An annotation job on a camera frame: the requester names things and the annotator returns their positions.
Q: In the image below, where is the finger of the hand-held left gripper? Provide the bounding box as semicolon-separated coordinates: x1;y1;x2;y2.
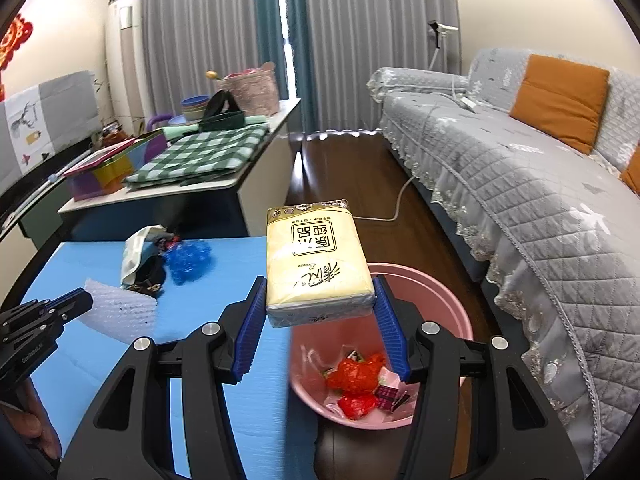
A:
0;299;66;348
30;287;96;323

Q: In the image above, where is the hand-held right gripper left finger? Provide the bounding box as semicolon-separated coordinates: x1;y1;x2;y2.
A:
56;275;268;480

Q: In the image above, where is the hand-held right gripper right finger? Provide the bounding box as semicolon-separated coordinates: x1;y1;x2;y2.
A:
371;272;586;480

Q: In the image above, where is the pink bucket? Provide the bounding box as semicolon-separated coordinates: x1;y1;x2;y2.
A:
289;262;475;431

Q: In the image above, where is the white bubble wrap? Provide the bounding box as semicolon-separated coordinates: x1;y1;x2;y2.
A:
82;277;158;346

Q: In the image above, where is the large red plastic bag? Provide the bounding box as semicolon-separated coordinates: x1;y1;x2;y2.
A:
327;355;388;396

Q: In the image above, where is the dark pink-patterned packet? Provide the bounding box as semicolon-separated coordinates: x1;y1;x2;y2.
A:
375;385;413;411

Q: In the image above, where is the small red plastic bag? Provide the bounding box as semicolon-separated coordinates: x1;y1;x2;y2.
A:
337;392;378;418

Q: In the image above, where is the brown scrunchie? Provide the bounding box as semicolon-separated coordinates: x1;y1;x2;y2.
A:
131;255;168;293

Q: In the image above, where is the blue plastic bag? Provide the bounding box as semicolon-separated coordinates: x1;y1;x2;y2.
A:
165;240;213;283

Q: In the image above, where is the yellow tissue pack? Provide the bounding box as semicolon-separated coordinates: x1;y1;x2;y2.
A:
265;199;377;328

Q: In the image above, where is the person's left hand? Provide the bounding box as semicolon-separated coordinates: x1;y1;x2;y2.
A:
0;377;62;461

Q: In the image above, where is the blue mat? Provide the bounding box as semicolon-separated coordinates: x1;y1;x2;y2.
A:
22;237;321;480

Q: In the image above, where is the colourful box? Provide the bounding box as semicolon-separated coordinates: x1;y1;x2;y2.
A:
62;132;168;201

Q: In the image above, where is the coffee table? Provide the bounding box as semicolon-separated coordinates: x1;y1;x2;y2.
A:
57;97;301;241

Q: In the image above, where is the green checked cloth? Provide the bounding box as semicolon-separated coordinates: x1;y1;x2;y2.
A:
122;125;268;188

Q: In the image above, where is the grey quilted sofa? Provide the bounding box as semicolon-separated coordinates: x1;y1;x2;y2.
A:
367;47;640;461

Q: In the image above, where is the grey television cover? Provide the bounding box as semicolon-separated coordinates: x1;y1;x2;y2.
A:
0;71;98;186

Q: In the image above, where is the light green cloth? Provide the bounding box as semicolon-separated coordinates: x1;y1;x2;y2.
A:
162;114;268;142

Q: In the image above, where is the dark green tray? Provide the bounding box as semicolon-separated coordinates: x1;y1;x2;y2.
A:
199;110;247;133

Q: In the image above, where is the stack of bowls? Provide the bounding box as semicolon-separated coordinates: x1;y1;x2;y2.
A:
181;96;211;121

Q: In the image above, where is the pink lace basket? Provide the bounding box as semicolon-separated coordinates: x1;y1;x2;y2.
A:
216;62;280;116

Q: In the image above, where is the white standing air conditioner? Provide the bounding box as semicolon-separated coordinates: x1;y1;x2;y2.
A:
107;0;146;126

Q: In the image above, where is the red knot decoration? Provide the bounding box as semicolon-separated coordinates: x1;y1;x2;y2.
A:
0;15;33;68

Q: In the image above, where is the orange cushion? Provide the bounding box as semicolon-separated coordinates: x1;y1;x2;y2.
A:
620;152;640;196
510;55;611;155

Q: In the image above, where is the grey curtain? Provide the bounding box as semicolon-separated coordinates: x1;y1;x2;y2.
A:
131;0;261;111
300;0;461;133

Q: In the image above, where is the teal curtain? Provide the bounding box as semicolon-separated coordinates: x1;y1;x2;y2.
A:
252;0;306;101

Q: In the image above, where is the white cable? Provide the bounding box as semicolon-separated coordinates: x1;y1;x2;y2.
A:
352;75;476;223

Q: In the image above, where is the camera on stand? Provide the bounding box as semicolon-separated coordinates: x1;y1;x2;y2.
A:
427;20;458;76

